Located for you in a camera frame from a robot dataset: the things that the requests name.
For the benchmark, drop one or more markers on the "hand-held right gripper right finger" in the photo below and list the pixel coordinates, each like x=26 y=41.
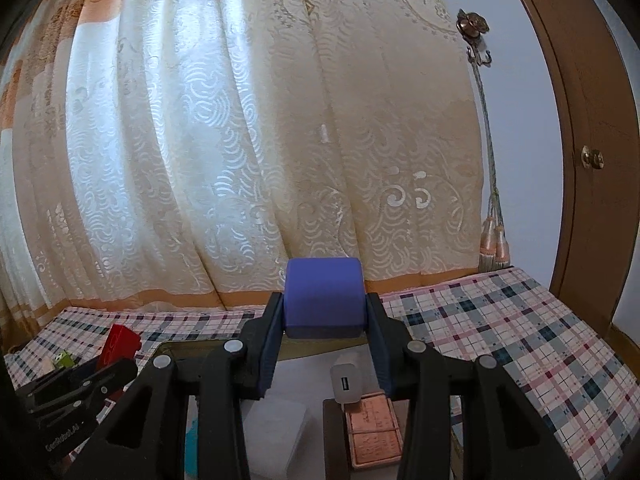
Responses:
x=381 y=350

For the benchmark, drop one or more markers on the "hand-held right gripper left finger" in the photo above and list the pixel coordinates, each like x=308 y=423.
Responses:
x=271 y=350

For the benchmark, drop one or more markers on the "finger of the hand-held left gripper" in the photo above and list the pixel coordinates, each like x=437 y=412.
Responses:
x=85 y=399
x=95 y=369

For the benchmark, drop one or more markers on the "red plastic box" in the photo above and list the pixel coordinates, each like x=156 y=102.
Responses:
x=120 y=342

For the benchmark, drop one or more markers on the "white charger adapter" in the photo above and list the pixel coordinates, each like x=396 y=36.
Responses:
x=346 y=382

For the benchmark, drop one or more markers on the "purple box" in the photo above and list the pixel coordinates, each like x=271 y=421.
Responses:
x=325 y=300

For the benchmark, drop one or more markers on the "copper makeup palette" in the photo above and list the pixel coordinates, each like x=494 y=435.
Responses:
x=372 y=432

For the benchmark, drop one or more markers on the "small green printed box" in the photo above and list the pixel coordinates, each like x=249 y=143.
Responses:
x=64 y=360

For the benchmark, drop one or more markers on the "teal box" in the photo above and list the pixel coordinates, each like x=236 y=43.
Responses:
x=192 y=450

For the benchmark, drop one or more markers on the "plaid bed sheet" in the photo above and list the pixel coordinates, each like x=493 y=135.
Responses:
x=500 y=340

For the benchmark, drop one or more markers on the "curtain tieback with tassels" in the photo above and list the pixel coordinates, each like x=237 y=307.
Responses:
x=495 y=245

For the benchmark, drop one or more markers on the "cream patterned curtain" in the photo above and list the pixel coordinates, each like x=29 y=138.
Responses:
x=225 y=135

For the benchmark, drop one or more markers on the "brass door knob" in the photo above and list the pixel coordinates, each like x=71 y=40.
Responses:
x=593 y=157

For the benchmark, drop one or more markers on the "brown wooden door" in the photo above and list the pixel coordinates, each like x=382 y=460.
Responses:
x=590 y=75

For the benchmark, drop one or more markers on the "metal wall hook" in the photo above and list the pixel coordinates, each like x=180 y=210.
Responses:
x=472 y=25

